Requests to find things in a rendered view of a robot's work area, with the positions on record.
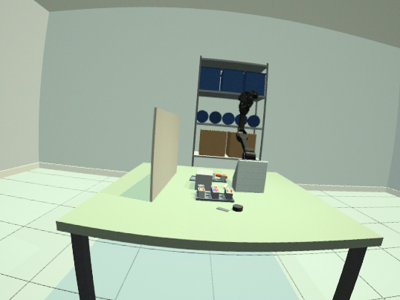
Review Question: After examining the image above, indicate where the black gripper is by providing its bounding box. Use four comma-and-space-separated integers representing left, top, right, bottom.
239, 90, 259, 115

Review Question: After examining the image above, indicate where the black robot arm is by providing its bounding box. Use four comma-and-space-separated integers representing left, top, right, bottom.
236, 91, 256, 161

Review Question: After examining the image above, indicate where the beige panel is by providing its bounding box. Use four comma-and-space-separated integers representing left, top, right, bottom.
149, 107, 181, 203

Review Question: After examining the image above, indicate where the grey cylinder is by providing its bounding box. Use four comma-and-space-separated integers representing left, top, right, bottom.
233, 204, 243, 212

